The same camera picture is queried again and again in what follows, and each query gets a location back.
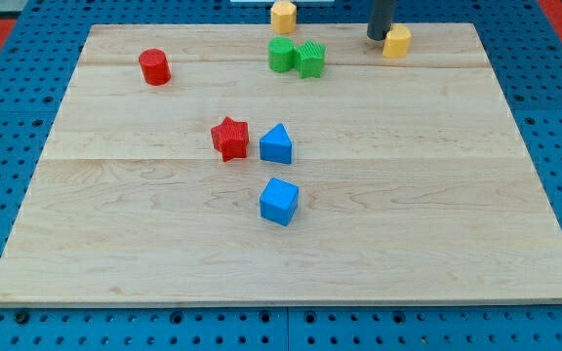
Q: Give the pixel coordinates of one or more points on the green star block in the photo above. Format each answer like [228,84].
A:
[309,59]

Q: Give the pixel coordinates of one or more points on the blue triangle block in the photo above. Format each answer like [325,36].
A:
[276,145]

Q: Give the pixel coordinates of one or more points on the yellow hexagon block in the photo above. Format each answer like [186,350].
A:
[283,17]

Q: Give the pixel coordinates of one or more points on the wooden board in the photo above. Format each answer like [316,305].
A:
[416,187]

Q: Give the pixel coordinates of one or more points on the red star block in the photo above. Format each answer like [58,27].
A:
[231,139]

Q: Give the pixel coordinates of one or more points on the yellow rounded block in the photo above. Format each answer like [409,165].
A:
[397,41]

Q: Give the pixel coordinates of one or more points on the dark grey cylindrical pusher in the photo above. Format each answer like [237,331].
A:
[380,19]

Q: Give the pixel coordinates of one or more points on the blue cube block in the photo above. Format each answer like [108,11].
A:
[279,201]

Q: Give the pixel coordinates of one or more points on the green cylinder block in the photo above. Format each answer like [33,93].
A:
[280,54]

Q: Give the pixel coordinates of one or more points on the red cylinder block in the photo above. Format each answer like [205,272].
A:
[154,67]

